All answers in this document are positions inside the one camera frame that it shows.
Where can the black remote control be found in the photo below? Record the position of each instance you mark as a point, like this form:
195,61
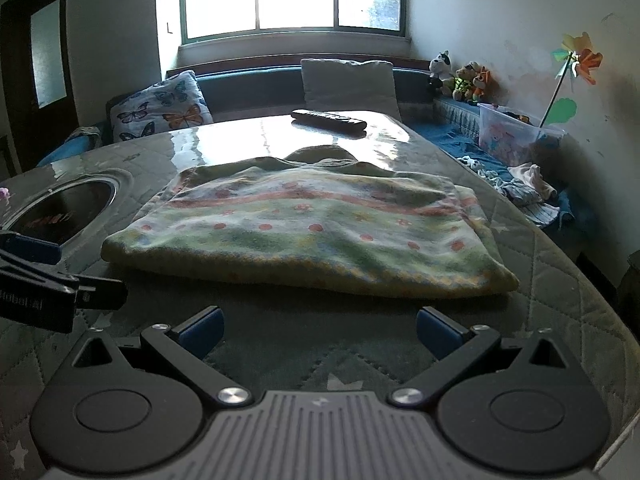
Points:
330,121

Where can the striped cloth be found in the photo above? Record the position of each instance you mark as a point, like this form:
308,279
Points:
545,214

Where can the round dark glass cooktop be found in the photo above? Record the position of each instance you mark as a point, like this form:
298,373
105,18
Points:
65,210

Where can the clear plastic storage bin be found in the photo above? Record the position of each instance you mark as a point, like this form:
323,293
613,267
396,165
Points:
515,135

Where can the colourful pinwheel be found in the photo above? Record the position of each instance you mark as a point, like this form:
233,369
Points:
580,62

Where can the butterfly print pillow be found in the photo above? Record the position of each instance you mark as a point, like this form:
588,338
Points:
160,107

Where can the teal sofa bench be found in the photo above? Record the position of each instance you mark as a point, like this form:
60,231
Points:
250,87

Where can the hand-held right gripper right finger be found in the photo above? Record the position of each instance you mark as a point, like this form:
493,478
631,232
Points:
440,332

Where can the orange fox plush toy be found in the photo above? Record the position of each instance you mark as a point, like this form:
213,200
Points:
483,85

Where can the small patterned cloth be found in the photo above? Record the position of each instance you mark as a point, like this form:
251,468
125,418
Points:
477,166

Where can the grey pillow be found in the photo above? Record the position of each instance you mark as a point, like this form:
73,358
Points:
350,85

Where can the grey quilted star table cover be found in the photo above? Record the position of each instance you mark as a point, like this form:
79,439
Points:
320,360

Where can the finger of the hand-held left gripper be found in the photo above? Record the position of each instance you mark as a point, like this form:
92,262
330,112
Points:
95,294
30,249

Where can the striped patterned shirt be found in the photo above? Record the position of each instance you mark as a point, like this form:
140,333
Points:
310,230

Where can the dark wooden door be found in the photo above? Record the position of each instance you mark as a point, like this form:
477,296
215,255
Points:
30,60

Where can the white cloth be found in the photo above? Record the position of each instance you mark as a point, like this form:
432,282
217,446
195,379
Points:
532,180

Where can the black and white plush toy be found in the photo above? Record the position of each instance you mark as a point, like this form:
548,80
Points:
441,72

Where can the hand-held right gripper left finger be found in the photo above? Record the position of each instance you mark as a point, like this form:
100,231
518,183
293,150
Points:
200,332

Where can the brown bear plush toy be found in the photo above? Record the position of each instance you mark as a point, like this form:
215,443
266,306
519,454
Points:
465,82

